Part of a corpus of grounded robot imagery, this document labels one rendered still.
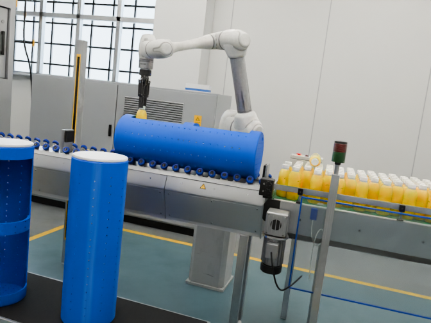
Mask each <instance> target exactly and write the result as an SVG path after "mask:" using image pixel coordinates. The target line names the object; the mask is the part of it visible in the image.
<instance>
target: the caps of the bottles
mask: <svg viewBox="0 0 431 323"><path fill-rule="evenodd" d="M333 169H334V166H333V165H326V174H328V175H332V174H333ZM347 173H348V177H349V178H355V177H356V175H355V172H354V170H353V168H347ZM357 173H358V175H359V178H360V180H362V181H367V180H368V178H367V176H366V174H365V172H364V170H357ZM339 175H340V178H343V177H344V168H342V167H339ZM368 176H369V177H370V179H371V180H372V181H375V182H378V181H379V178H378V176H380V178H381V180H382V181H383V182H384V184H386V185H391V183H392V181H393V183H394V184H395V185H401V186H402V185H403V182H404V183H406V185H407V186H408V187H409V188H416V185H417V186H418V187H419V188H422V189H427V187H430V189H431V182H430V180H427V179H423V180H422V181H420V179H417V178H415V177H410V179H408V177H405V176H400V179H401V180H402V181H403V182H402V181H401V180H400V179H399V178H398V177H397V176H396V175H395V174H389V177H390V179H391V180H392V181H390V179H389V178H388V177H387V176H386V174H384V173H378V176H376V173H375V172H374V171H370V170H368Z"/></svg>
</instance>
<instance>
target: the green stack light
mask: <svg viewBox="0 0 431 323"><path fill-rule="evenodd" d="M345 159H346V153H340V152H335V151H332V159H331V161H332V162H336V163H345Z"/></svg>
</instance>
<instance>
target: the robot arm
mask: <svg viewBox="0 0 431 323"><path fill-rule="evenodd" d="M249 45H250V37H249V35H248V34H247V33H246V32H245V31H243V30H241V29H228V30H224V31H220V32H217V33H211V34H208V35H205V36H202V37H199V38H195V39H191V40H186V41H182V42H172V41H170V40H169V39H158V40H156V38H155V36H154V35H152V34H143V35H142V36H141V38H140V42H139V68H140V69H139V75H141V77H140V79H138V81H139V86H138V96H139V107H138V108H143V106H145V107H146V104H147V97H149V87H150V83H151V81H149V76H151V70H153V63H154V58H155V59H165V58H168V57H170V56H172V55H173V53H175V52H178V51H184V50H189V49H218V50H225V52H226V54H227V57H229V59H230V65H231V70H232V78H233V87H234V91H235V100H236V105H237V110H226V111H225V112H224V113H223V115H222V117H221V120H220V123H219V129H223V130H229V131H238V132H243V133H250V131H251V130H252V131H261V132H263V131H264V129H263V126H262V124H261V122H260V121H259V119H258V117H257V114H256V113H255V112H254V111H253V110H252V109H251V100H250V95H249V86H248V76H247V71H246V62H245V55H246V51H247V48H248V47H249Z"/></svg>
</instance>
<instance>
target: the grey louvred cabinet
mask: <svg viewBox="0 0 431 323"><path fill-rule="evenodd" d="M73 84H74V78H68V77H62V76H51V75H45V74H33V75H32V86H31V110H30V133H29V137H31V142H33V143H34V138H36V137H37V138H39V139H40V143H39V144H40V145H43V140H44V139H48V140H49V146H53V141H54V140H56V141H58V143H59V145H58V146H59V147H60V144H61V134H62V129H70V128H71V113H72V94H73ZM231 103H232V96H229V95H221V94H212V93H206V92H195V91H189V90H178V89H171V88H160V87H149V97H147V104H146V108H145V110H146V113H147V120H156V121H162V122H171V123H176V124H184V123H185V122H193V123H198V124H199V126H200V127H205V128H214V129H219V123H220V120H221V117H222V115H223V113H224V112H225V111H226V110H230V108H231ZM138 107H139V96H138V85H132V84H125V83H114V82H108V81H97V80H91V79H86V80H85V92H84V102H83V120H82V129H81V145H86V146H87V149H89V151H90V148H91V147H92V146H94V147H96V148H97V151H100V149H101V148H105V149H106V150H107V152H108V153H110V151H111V150H112V149H114V133H115V128H116V125H117V123H118V122H119V119H120V118H121V117H122V116H123V115H126V114H130V115H136V114H137V111H138V110H139V108H138ZM114 150H115V149H114ZM31 201H33V202H36V203H41V204H47V205H50V206H56V207H59V208H65V200H64V199H58V198H54V197H48V196H44V195H38V194H31ZM123 221H124V222H130V223H133V224H138V225H142V226H147V227H151V228H157V229H162V230H166V231H171V232H175V233H180V234H184V235H189V236H194V225H192V224H186V223H182V222H176V221H172V220H166V219H160V218H156V217H150V216H146V215H140V214H136V213H130V212H126V211H125V212H124V220H123Z"/></svg>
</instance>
